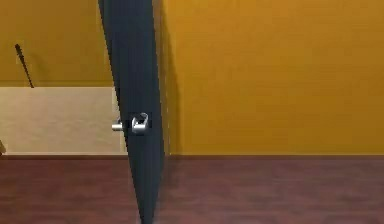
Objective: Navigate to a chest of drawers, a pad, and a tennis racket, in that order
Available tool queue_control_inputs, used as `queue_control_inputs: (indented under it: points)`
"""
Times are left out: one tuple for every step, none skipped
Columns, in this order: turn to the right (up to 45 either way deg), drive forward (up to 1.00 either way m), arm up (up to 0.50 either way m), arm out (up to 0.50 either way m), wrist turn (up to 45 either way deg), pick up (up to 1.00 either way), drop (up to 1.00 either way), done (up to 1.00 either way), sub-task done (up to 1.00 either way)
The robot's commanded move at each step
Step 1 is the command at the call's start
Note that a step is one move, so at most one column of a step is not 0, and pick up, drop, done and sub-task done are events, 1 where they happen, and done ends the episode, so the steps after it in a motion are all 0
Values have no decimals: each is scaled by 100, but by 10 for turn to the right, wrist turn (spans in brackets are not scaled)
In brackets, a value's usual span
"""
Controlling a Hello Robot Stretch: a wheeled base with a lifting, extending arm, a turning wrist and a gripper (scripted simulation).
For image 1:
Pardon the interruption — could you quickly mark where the dark blue room door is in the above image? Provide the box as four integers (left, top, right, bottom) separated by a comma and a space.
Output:
97, 0, 166, 224

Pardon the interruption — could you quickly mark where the thin black rod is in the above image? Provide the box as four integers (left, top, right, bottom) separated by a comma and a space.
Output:
14, 43, 35, 89

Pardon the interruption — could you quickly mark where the silver door handle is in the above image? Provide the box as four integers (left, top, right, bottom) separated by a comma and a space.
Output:
130, 112, 151, 135
111, 118, 124, 132

